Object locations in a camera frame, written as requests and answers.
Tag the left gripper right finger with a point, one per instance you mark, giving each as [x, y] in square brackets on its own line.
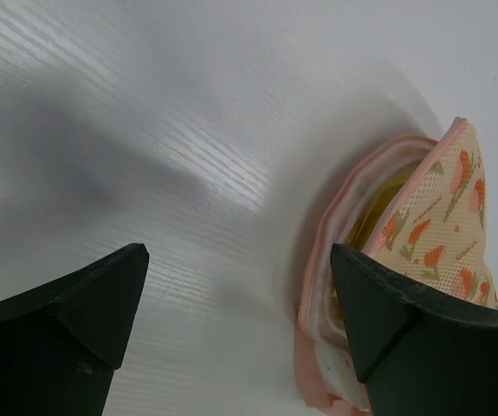
[417, 350]

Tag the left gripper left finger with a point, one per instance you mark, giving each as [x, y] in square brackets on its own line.
[62, 342]

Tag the floral mesh laundry bag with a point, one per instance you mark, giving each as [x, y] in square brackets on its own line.
[441, 244]

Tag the yellow bra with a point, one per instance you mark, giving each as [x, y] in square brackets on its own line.
[368, 219]

